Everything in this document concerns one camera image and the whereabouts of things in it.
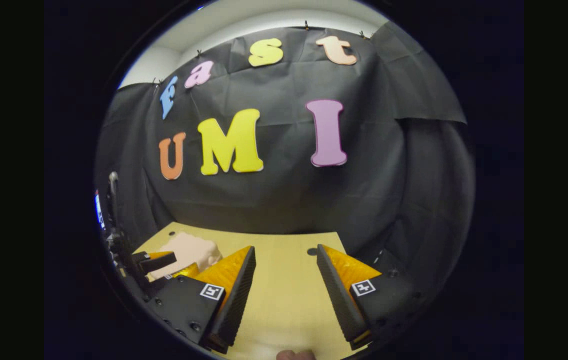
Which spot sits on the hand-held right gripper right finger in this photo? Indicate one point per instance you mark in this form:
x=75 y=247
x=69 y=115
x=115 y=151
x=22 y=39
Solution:
x=336 y=295

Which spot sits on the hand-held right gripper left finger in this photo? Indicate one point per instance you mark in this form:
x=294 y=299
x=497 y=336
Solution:
x=236 y=300

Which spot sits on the pink suitcase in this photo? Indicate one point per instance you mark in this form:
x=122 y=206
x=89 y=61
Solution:
x=191 y=250

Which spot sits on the black backdrop cloth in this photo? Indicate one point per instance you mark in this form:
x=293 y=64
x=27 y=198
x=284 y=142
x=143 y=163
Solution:
x=289 y=200

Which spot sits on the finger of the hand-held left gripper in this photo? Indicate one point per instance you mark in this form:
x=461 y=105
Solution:
x=159 y=262
x=186 y=271

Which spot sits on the blue lit screen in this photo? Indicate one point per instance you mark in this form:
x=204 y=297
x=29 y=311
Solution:
x=99 y=210

